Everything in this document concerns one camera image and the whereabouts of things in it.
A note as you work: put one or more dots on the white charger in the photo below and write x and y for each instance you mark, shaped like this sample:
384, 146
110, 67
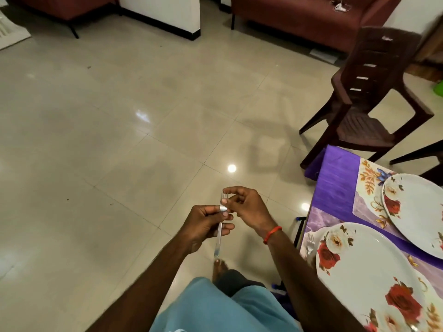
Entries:
339, 7

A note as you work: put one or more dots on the brown armchair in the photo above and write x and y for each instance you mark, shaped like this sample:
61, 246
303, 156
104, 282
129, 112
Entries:
62, 4

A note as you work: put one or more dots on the person's right forearm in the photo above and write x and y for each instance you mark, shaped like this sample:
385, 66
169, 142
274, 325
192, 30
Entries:
311, 287

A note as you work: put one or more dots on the red wrist thread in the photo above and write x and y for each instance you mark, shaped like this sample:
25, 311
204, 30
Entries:
272, 234

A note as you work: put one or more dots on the person's left forearm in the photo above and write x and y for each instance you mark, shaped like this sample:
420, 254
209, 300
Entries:
145, 294

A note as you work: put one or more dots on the purple tablecloth table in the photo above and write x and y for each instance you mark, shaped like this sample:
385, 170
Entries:
339, 183

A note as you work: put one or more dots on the red-brown sofa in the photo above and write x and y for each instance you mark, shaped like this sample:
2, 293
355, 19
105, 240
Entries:
297, 20

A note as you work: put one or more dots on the person's left hand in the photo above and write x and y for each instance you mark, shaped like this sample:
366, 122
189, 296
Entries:
204, 228

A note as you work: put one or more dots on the green plastic bucket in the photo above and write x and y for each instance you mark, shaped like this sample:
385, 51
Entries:
439, 88

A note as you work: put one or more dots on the person's left foot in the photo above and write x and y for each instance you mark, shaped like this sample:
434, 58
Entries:
219, 269

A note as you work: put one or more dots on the steel fork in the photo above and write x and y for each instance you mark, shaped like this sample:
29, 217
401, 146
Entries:
309, 244
218, 245

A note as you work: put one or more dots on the person's teal t-shirt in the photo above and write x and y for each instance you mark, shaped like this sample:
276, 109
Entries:
221, 311

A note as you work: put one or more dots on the person's right hand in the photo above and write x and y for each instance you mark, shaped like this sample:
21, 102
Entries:
249, 211

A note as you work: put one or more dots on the white small table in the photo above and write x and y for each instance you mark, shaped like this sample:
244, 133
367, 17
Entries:
10, 34

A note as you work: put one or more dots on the white floral plate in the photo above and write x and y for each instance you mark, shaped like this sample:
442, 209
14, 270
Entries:
419, 211
367, 266

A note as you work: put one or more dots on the person's dark trousers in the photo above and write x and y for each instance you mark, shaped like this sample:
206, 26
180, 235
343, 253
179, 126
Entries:
239, 280

